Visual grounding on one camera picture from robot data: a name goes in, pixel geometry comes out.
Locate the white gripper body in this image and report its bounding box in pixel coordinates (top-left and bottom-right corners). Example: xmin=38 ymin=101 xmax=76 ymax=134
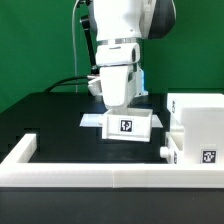
xmin=99 ymin=65 xmax=138 ymax=114

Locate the white drawer tray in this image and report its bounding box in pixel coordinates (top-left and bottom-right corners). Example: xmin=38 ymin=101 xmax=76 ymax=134
xmin=101 ymin=108 xmax=152 ymax=142
xmin=160 ymin=132 xmax=183 ymax=164

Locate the white drawer cabinet box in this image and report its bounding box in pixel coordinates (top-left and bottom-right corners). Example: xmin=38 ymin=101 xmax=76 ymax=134
xmin=167 ymin=93 xmax=224 ymax=165

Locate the white front drawer tray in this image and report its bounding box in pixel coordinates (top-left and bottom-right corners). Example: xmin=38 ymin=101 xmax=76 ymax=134
xmin=160 ymin=132 xmax=183 ymax=164

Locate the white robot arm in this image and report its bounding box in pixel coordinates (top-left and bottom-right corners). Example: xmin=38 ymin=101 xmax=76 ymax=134
xmin=89 ymin=0 xmax=176 ymax=110

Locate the white fiducial marker sheet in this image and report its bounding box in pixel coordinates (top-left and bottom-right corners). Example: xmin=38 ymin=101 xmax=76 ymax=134
xmin=80 ymin=114 xmax=163 ymax=128

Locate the white U-shaped table fence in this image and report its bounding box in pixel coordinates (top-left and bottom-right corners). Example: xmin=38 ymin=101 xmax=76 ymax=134
xmin=0 ymin=134 xmax=224 ymax=188

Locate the black cable bundle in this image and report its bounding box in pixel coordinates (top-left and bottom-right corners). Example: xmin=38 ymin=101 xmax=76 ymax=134
xmin=43 ymin=75 xmax=100 ymax=94

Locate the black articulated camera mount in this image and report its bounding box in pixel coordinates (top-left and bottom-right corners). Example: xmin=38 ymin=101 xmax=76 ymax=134
xmin=78 ymin=0 xmax=99 ymax=75

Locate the white hanging cable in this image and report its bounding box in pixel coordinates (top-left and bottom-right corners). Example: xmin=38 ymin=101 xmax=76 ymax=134
xmin=71 ymin=0 xmax=82 ymax=94

